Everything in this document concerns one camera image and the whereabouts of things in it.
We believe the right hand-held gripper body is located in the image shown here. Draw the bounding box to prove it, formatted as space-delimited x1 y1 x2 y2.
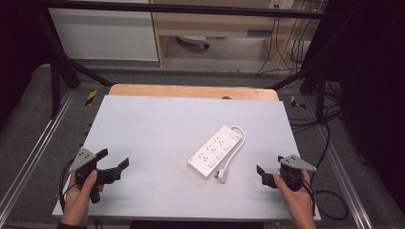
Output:
261 154 318 193

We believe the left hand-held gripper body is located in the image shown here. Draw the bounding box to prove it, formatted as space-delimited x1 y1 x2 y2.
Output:
69 147 122 204

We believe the white power cable with plug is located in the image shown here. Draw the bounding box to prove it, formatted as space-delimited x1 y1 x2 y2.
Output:
214 125 246 185

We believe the white power strip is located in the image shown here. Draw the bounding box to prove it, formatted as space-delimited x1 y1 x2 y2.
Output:
187 124 244 178

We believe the person's right hand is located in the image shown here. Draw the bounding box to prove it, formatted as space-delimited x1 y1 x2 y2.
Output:
272 169 317 229

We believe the person's left hand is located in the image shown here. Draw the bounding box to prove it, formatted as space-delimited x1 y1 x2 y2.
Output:
60 170 105 227

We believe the yellow black tape marker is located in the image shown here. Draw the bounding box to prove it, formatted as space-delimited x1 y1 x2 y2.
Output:
84 89 98 107
289 94 308 110

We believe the wooden table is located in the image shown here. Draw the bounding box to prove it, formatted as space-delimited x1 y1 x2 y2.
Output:
108 83 280 102

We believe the white cabinet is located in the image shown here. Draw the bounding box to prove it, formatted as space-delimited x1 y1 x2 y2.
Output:
48 7 160 62

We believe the black curtain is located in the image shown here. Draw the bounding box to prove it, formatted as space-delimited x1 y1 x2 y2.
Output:
309 0 405 218
0 0 52 128

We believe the white chair base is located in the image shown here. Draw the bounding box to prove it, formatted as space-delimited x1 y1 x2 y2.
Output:
176 34 211 50

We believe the light wooden desk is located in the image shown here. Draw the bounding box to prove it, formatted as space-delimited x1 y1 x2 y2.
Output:
148 0 321 69

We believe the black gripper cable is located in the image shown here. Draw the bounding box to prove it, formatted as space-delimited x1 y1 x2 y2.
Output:
57 157 77 212
305 104 350 222

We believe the aluminium floor rail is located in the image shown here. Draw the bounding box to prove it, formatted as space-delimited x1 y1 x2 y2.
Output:
313 125 374 229
0 91 76 220

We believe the bundle of dark cables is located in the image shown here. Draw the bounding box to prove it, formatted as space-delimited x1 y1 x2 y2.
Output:
256 16 311 76

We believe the white wall socket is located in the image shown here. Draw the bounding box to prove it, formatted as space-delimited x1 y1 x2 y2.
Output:
267 0 296 10

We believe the black metal frame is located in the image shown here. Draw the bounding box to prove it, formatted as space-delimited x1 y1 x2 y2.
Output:
32 0 330 126

